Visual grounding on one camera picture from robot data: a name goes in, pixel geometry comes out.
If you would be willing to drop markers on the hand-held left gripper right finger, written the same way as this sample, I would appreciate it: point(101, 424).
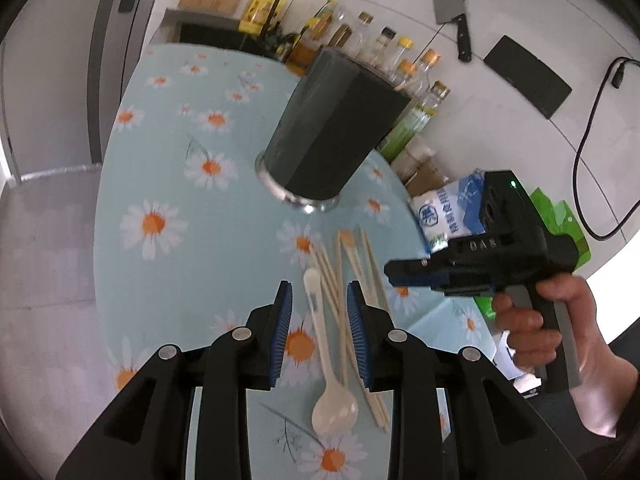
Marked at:
point(356, 330)

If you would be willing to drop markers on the dark kitchen sink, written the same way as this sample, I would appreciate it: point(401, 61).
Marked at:
point(210, 35)

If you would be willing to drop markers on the white and blue salt bag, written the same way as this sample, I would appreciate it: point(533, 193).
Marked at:
point(440, 215)

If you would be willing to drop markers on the yellow oil jug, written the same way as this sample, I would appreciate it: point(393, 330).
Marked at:
point(257, 10)

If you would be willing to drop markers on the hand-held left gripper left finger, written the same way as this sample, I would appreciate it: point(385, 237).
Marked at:
point(284, 330)

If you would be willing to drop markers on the person's right forearm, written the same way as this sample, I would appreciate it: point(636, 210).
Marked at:
point(600, 390)

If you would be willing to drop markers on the black wall panel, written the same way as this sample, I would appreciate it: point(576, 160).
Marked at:
point(527, 75)

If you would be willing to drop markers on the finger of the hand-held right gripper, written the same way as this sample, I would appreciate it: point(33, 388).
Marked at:
point(407, 270)

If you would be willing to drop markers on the wooden chopstick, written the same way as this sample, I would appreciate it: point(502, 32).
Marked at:
point(356, 270)
point(375, 405)
point(327, 280)
point(372, 265)

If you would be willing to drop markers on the small wooden spoon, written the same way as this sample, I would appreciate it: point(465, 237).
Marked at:
point(341, 280)

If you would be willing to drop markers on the grey sliding door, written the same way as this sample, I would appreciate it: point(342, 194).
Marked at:
point(115, 85)

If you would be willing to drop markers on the row of condiment bottles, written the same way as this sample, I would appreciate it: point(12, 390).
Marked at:
point(350, 30)

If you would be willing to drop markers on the dark utensil holder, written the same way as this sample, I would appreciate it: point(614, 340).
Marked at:
point(325, 125)

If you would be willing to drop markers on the green plastic bag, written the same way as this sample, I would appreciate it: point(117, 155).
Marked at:
point(565, 220)

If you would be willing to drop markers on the person's right hand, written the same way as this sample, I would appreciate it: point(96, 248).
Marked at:
point(530, 345)

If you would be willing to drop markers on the white plastic spoon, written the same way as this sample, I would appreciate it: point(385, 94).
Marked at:
point(332, 410)

